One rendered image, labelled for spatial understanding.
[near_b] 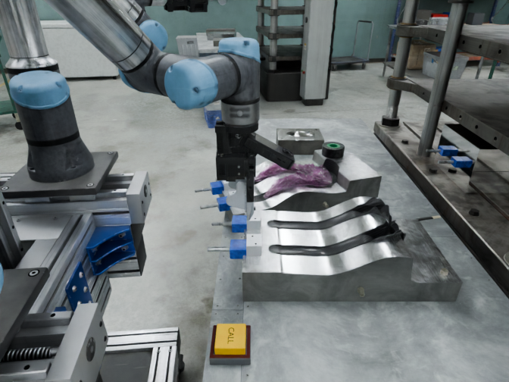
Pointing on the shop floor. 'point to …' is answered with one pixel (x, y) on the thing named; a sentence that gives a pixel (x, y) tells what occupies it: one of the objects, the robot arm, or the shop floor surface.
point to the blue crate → (212, 117)
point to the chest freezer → (75, 51)
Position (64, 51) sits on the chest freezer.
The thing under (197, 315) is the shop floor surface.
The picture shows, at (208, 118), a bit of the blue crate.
